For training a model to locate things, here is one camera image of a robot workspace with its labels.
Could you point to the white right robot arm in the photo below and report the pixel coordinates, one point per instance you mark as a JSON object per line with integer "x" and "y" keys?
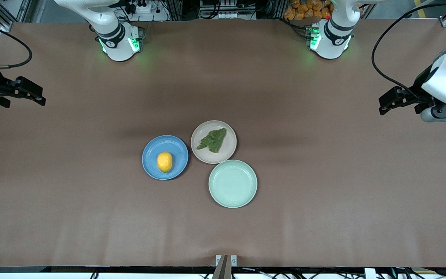
{"x": 115, "y": 42}

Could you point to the white power strip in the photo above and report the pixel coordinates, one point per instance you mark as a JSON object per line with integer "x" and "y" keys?
{"x": 145, "y": 13}

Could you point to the yellow lemon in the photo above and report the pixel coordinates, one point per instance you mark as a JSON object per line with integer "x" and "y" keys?
{"x": 165, "y": 162}

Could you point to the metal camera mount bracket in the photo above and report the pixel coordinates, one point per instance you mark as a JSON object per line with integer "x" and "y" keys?
{"x": 225, "y": 265}

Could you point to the orange snack packets pile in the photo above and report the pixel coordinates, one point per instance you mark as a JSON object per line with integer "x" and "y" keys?
{"x": 304, "y": 9}

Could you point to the grey electronics box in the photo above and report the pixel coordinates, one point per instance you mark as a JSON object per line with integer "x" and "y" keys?
{"x": 227, "y": 9}

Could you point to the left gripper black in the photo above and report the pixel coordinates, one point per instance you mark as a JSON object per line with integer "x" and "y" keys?
{"x": 417, "y": 94}

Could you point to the pale green round plate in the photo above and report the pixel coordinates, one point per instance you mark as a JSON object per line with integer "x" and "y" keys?
{"x": 232, "y": 184}

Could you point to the blue round plate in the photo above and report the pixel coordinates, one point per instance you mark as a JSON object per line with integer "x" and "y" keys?
{"x": 178, "y": 149}

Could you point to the beige round plate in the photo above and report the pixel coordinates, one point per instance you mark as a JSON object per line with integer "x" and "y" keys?
{"x": 229, "y": 149}

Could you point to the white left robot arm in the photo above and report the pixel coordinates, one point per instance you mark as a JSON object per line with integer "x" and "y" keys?
{"x": 333, "y": 40}

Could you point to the green lettuce leaf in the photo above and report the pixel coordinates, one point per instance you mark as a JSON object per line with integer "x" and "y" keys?
{"x": 213, "y": 140}

